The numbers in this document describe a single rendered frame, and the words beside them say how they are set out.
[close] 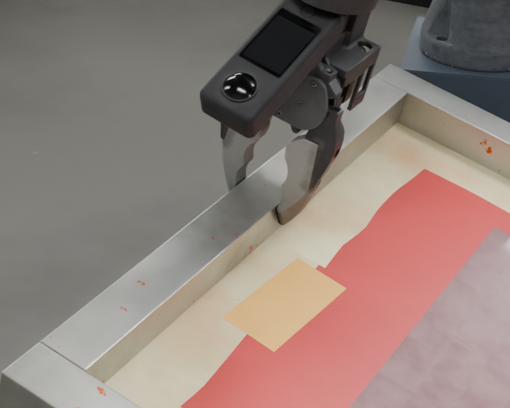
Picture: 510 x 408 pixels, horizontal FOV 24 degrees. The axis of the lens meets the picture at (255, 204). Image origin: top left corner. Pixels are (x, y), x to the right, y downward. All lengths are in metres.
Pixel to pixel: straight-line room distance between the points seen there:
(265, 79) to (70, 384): 0.25
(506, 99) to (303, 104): 0.52
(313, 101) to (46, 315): 2.25
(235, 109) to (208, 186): 2.82
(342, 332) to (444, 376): 0.08
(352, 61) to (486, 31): 0.48
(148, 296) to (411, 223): 0.30
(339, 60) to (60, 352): 0.30
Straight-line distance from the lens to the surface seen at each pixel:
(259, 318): 0.89
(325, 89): 0.87
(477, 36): 1.37
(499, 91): 1.37
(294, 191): 0.93
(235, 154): 0.94
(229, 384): 0.83
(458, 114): 1.15
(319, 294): 0.93
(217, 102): 0.82
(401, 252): 1.00
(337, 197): 1.03
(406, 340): 0.92
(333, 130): 0.89
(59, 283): 3.20
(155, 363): 0.83
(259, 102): 0.81
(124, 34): 4.83
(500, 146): 1.14
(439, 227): 1.05
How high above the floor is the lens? 1.72
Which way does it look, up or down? 29 degrees down
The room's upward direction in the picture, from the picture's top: straight up
